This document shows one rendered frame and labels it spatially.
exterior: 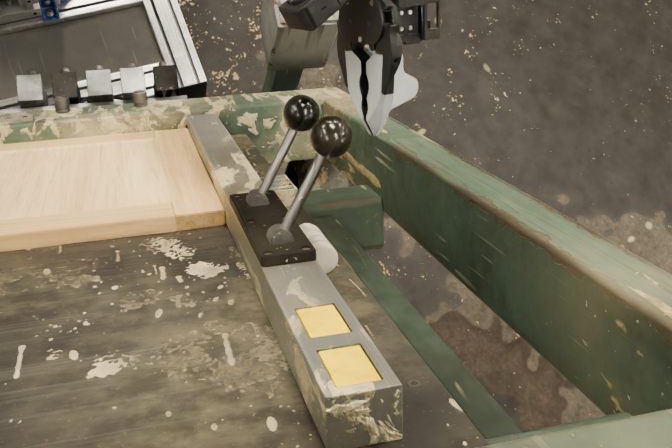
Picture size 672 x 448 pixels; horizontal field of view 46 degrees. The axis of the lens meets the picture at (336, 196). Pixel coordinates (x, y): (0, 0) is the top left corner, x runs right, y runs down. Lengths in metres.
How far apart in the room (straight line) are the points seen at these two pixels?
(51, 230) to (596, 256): 0.57
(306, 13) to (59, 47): 1.55
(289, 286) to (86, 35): 1.70
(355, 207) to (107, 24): 1.32
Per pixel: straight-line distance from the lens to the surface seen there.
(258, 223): 0.78
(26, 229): 0.94
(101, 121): 1.39
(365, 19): 0.83
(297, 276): 0.67
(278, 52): 1.55
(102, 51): 2.26
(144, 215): 0.94
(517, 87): 2.69
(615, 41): 2.95
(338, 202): 1.12
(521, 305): 0.78
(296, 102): 0.82
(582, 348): 0.69
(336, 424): 0.51
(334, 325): 0.59
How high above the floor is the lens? 2.16
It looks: 67 degrees down
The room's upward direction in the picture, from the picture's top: 29 degrees clockwise
